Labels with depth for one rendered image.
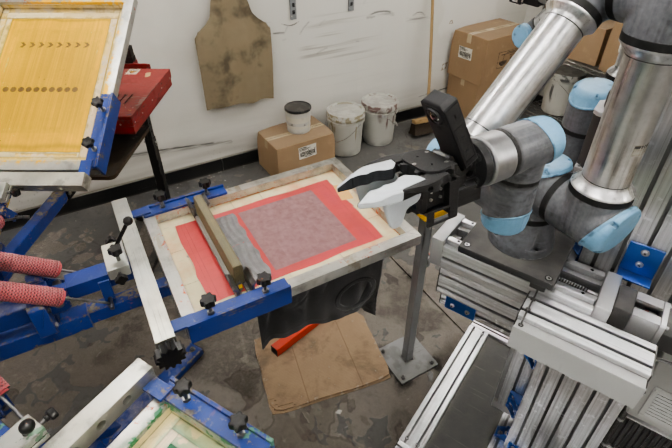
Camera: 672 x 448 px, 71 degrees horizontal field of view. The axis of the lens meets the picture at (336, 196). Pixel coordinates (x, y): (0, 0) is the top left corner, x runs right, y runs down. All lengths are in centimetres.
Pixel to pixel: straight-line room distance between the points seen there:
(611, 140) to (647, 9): 22
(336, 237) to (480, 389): 96
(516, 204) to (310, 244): 94
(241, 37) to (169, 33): 46
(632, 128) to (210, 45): 283
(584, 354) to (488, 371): 114
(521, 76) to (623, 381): 64
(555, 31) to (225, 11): 272
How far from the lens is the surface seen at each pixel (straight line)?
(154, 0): 332
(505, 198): 78
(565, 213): 105
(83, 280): 153
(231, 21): 342
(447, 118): 60
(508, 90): 88
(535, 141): 74
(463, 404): 216
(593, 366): 116
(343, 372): 241
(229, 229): 169
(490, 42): 429
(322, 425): 229
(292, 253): 157
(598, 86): 156
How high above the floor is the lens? 201
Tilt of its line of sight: 35 degrees down
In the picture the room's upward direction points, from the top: straight up
